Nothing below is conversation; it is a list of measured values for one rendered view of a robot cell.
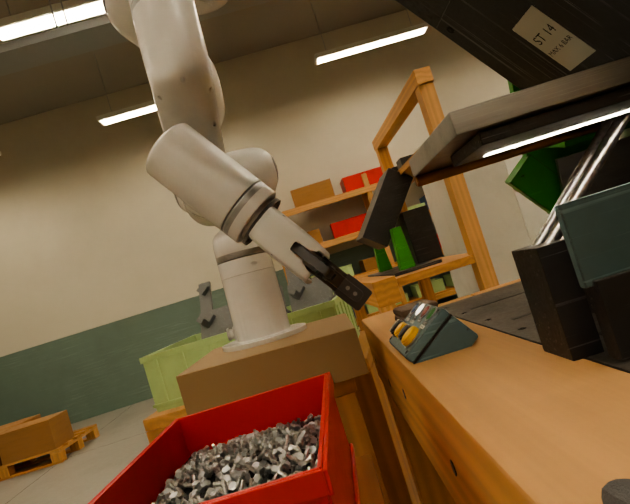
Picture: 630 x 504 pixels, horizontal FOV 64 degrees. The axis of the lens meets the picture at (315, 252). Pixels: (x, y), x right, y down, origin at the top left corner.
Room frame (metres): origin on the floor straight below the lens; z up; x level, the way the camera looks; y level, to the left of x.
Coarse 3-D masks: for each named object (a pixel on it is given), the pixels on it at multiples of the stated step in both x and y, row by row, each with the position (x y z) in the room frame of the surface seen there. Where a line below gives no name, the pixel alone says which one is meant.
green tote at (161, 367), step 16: (320, 304) 1.42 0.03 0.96; (336, 304) 1.43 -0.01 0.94; (304, 320) 1.43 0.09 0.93; (352, 320) 1.69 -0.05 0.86; (192, 336) 1.87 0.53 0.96; (224, 336) 1.46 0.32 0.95; (160, 352) 1.49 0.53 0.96; (176, 352) 1.48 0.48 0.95; (192, 352) 1.48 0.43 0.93; (208, 352) 1.47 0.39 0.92; (160, 368) 1.50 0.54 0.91; (176, 368) 1.49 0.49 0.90; (160, 384) 1.50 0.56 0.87; (176, 384) 1.49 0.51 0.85; (160, 400) 1.50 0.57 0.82; (176, 400) 1.49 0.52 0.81
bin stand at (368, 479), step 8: (360, 456) 0.67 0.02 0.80; (368, 456) 0.66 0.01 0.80; (360, 464) 0.64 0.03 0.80; (368, 464) 0.63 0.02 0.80; (360, 472) 0.62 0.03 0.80; (368, 472) 0.61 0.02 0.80; (376, 472) 0.61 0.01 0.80; (360, 480) 0.59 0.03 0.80; (368, 480) 0.59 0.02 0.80; (376, 480) 0.58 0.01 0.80; (360, 488) 0.57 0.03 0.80; (368, 488) 0.57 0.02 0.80; (376, 488) 0.56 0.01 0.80; (360, 496) 0.56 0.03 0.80; (368, 496) 0.55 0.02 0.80; (376, 496) 0.54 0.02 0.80
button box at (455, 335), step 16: (416, 320) 0.71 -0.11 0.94; (432, 320) 0.64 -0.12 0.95; (448, 320) 0.64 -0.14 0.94; (416, 336) 0.64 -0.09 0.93; (432, 336) 0.64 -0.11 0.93; (448, 336) 0.64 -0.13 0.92; (464, 336) 0.64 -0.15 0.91; (400, 352) 0.68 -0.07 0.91; (416, 352) 0.64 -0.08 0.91; (432, 352) 0.64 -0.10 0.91; (448, 352) 0.64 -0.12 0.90
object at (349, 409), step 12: (348, 396) 0.96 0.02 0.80; (348, 408) 0.96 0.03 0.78; (360, 408) 0.96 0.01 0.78; (348, 420) 0.96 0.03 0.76; (360, 420) 0.96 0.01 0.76; (348, 432) 0.96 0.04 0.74; (360, 432) 0.96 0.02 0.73; (360, 444) 0.96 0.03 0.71; (372, 456) 0.96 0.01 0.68; (384, 492) 0.96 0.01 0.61
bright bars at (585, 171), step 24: (624, 120) 0.47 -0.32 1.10; (600, 144) 0.48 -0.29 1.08; (576, 168) 0.50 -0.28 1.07; (600, 168) 0.47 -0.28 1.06; (576, 192) 0.47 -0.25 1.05; (552, 216) 0.50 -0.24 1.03; (552, 240) 0.47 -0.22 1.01; (528, 264) 0.49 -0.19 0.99; (552, 264) 0.46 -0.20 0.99; (528, 288) 0.51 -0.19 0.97; (552, 288) 0.46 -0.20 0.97; (576, 288) 0.46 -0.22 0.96; (552, 312) 0.47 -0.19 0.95; (576, 312) 0.46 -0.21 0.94; (552, 336) 0.49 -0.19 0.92; (576, 336) 0.46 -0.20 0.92; (576, 360) 0.46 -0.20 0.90
